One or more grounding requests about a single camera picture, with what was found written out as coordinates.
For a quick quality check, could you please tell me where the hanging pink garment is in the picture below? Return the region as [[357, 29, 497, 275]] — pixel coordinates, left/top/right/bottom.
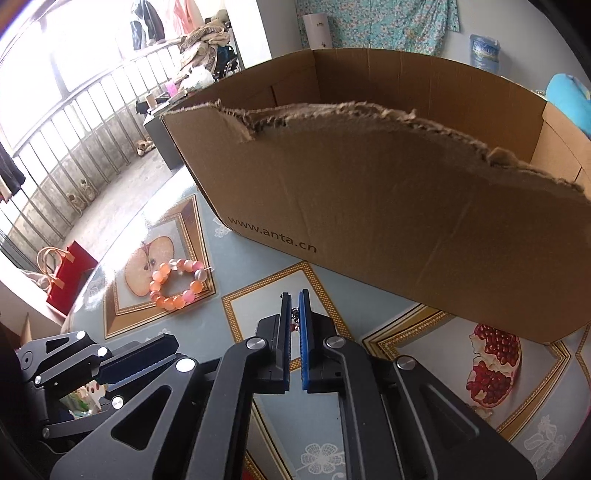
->
[[173, 0, 202, 31]]

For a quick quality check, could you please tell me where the pile of beige clothes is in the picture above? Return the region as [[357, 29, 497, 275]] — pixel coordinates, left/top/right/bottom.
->
[[178, 16, 232, 80]]

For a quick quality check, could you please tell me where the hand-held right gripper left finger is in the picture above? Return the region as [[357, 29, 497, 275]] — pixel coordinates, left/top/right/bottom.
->
[[50, 292, 293, 480]]

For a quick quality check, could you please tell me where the hanging dark jacket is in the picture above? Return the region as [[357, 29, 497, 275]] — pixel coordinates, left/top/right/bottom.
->
[[129, 0, 165, 49]]

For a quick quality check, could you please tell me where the white paper roll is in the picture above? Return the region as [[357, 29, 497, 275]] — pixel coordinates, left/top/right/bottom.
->
[[302, 13, 331, 51]]

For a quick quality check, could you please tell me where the black wheelchair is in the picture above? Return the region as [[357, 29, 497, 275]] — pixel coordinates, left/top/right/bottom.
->
[[212, 44, 243, 79]]

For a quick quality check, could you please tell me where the metal balcony railing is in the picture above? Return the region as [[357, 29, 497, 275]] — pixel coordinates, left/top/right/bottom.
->
[[0, 41, 185, 259]]

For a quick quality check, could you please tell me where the blue water jug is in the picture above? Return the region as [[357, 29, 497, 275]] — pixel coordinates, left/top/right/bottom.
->
[[468, 33, 504, 72]]

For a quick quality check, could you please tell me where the red bag with beige handles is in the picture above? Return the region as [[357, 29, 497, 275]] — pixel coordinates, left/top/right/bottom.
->
[[37, 240, 100, 315]]

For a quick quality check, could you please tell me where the dark low cabinet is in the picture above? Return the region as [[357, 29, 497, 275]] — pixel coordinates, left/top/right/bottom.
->
[[143, 104, 186, 169]]

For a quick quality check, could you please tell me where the blue patterned quilt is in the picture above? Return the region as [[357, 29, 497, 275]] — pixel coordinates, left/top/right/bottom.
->
[[545, 73, 591, 139]]

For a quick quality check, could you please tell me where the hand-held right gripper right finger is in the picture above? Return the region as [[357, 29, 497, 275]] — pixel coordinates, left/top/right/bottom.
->
[[298, 290, 539, 480]]

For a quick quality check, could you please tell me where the dark hanging garment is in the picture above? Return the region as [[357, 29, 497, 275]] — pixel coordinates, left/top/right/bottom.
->
[[0, 138, 27, 204]]

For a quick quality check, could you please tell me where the teal floral wall cloth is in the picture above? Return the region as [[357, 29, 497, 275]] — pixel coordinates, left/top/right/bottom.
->
[[295, 0, 460, 57]]

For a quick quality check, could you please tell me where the brown cardboard box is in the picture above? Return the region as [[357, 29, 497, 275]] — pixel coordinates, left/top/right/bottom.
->
[[159, 48, 591, 344]]

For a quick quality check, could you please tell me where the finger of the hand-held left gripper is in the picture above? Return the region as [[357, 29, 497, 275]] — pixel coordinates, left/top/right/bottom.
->
[[16, 330, 112, 387], [39, 333, 181, 439]]

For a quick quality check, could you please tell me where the pink bead bracelet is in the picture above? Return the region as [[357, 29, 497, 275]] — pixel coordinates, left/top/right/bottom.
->
[[148, 258, 206, 311]]

